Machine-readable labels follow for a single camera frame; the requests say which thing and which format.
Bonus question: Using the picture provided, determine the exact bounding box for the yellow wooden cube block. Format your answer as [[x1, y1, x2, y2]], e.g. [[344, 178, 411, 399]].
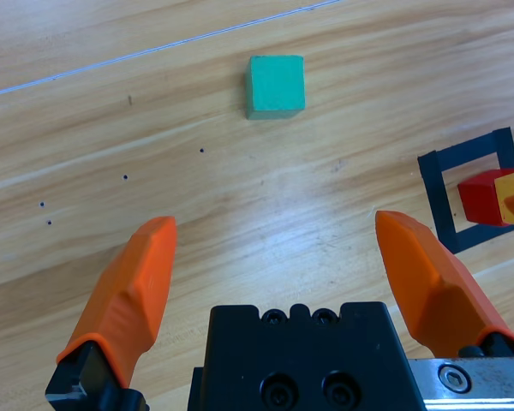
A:
[[493, 168, 514, 228]]

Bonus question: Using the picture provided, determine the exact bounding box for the red wooden cube block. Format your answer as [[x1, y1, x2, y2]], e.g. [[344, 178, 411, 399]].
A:
[[457, 169, 514, 226]]

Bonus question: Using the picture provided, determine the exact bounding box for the green wooden cube block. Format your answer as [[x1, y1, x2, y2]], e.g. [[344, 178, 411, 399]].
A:
[[243, 54, 307, 121]]

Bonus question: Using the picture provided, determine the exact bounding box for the black tape square outline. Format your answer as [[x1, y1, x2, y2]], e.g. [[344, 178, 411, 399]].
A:
[[417, 127, 514, 254]]

